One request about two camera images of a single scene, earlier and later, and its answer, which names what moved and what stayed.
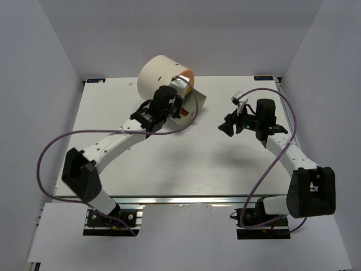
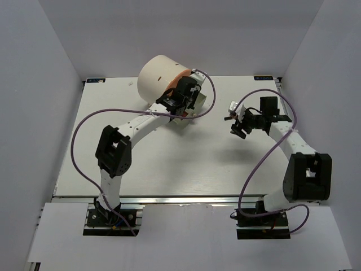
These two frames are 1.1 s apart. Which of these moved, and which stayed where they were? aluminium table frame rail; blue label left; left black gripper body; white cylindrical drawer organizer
Moved: left black gripper body
Stayed: white cylindrical drawer organizer; blue label left; aluminium table frame rail
